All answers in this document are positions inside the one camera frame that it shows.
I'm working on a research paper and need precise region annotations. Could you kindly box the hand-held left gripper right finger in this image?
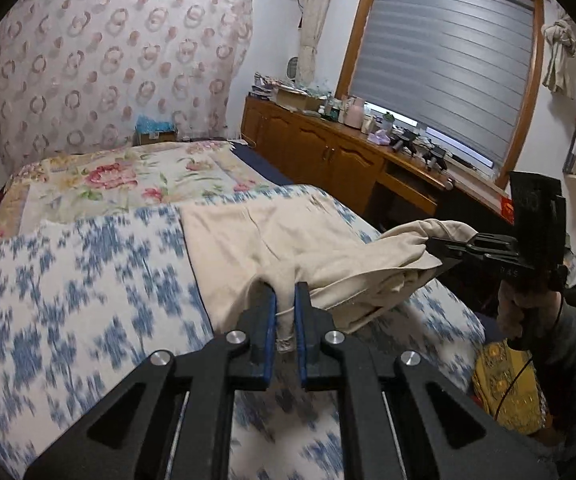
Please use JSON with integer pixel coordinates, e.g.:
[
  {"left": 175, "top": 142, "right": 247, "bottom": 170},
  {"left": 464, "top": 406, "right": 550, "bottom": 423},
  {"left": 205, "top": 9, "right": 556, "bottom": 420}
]
[{"left": 294, "top": 282, "right": 556, "bottom": 480}]

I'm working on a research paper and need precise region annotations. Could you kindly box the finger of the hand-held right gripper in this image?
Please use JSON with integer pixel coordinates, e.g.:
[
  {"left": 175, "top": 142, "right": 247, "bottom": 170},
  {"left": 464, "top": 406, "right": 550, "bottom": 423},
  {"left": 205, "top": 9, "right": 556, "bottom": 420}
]
[
  {"left": 430, "top": 255, "right": 521, "bottom": 279},
  {"left": 425, "top": 233, "right": 519, "bottom": 257}
]

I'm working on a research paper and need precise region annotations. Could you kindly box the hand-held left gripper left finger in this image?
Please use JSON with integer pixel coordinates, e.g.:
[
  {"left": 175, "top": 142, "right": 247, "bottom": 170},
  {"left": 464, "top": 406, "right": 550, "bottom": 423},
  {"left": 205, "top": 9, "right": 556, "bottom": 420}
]
[{"left": 25, "top": 282, "right": 279, "bottom": 480}]

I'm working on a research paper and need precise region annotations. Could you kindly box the cream garment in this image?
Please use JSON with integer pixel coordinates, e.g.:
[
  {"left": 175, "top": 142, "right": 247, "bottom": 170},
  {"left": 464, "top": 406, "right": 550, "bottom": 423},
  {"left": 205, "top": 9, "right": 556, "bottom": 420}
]
[{"left": 180, "top": 199, "right": 479, "bottom": 356}]

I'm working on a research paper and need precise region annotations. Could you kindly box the person's right forearm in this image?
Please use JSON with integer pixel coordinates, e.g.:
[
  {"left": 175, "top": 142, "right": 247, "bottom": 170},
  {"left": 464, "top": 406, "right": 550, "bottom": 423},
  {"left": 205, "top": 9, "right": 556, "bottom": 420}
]
[{"left": 513, "top": 290, "right": 576, "bottom": 441}]

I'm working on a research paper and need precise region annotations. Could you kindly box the person's right hand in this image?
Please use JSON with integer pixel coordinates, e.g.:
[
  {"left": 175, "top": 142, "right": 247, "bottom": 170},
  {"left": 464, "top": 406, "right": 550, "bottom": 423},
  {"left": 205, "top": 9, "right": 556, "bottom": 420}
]
[{"left": 497, "top": 280, "right": 564, "bottom": 351}]

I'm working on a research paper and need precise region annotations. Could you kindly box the yellow patterned cushion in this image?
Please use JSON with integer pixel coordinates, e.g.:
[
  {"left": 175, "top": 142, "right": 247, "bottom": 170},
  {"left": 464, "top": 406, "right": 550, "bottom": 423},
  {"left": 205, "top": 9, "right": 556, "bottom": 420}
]
[{"left": 470, "top": 340, "right": 551, "bottom": 433}]

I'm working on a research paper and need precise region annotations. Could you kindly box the knotted hanging cloth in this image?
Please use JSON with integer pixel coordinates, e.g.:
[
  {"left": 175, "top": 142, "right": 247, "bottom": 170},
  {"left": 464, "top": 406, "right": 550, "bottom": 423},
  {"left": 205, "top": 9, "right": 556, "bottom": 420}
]
[{"left": 542, "top": 10, "right": 576, "bottom": 96}]

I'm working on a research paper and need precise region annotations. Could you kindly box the blue floral blanket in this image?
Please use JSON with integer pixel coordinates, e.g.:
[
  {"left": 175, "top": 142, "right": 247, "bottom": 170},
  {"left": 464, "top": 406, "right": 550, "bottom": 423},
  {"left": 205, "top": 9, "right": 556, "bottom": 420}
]
[{"left": 0, "top": 182, "right": 486, "bottom": 480}]

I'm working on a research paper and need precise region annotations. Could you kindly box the pink bottle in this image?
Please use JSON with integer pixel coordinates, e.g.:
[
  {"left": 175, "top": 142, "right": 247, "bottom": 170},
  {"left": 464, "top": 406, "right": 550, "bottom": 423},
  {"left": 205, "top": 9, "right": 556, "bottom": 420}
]
[{"left": 343, "top": 96, "right": 365, "bottom": 128}]

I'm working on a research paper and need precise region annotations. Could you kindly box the wooden cabinet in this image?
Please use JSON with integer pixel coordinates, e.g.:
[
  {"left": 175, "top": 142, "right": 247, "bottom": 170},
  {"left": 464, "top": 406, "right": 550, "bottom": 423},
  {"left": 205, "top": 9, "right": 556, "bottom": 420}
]
[{"left": 240, "top": 95, "right": 514, "bottom": 241}]

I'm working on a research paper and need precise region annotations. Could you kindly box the pink floral blanket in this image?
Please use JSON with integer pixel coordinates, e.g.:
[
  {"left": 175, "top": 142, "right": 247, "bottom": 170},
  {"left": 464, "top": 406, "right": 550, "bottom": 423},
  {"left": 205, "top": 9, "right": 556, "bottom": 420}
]
[{"left": 0, "top": 140, "right": 281, "bottom": 256}]

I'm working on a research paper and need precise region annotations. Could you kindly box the small cardboard box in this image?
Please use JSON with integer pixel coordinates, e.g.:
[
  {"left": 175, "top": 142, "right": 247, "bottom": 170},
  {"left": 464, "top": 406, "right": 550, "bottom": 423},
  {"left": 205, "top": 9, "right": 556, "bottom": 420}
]
[{"left": 135, "top": 130, "right": 178, "bottom": 147}]

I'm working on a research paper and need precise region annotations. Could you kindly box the open cardboard box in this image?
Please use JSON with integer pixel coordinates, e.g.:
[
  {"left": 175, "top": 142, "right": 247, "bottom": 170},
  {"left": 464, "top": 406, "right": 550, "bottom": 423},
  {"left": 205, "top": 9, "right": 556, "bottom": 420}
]
[{"left": 275, "top": 87, "right": 321, "bottom": 111}]

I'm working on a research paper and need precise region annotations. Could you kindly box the pile of papers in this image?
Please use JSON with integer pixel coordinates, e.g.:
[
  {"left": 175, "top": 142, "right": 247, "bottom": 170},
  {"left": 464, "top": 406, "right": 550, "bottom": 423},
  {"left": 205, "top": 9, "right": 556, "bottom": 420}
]
[{"left": 253, "top": 72, "right": 281, "bottom": 98}]

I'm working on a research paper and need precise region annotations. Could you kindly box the tied lace curtain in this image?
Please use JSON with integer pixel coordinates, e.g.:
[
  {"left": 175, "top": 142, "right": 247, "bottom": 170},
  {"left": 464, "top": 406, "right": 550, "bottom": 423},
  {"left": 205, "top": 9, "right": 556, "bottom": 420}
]
[{"left": 300, "top": 0, "right": 339, "bottom": 86}]

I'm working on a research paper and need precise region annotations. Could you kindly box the black tripod camera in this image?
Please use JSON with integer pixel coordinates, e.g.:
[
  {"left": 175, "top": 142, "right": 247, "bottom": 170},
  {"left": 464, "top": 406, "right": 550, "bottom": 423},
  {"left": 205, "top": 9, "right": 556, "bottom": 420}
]
[
  {"left": 425, "top": 147, "right": 449, "bottom": 171},
  {"left": 393, "top": 130, "right": 419, "bottom": 156}
]

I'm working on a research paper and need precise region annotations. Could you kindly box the black cable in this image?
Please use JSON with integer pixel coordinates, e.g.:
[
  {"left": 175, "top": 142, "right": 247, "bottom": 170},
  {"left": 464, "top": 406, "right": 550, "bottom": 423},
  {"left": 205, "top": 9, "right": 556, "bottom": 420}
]
[{"left": 492, "top": 295, "right": 566, "bottom": 423}]

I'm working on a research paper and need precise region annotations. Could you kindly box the wooden window frame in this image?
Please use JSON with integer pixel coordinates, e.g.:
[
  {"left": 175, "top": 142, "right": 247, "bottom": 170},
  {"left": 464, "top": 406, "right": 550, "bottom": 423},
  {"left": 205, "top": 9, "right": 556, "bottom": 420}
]
[{"left": 335, "top": 0, "right": 549, "bottom": 191}]

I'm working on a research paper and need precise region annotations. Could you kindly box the ring patterned curtain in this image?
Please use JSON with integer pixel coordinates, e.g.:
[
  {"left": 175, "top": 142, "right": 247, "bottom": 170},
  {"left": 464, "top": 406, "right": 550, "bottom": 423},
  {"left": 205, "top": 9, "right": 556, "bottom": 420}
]
[{"left": 0, "top": 0, "right": 254, "bottom": 171}]

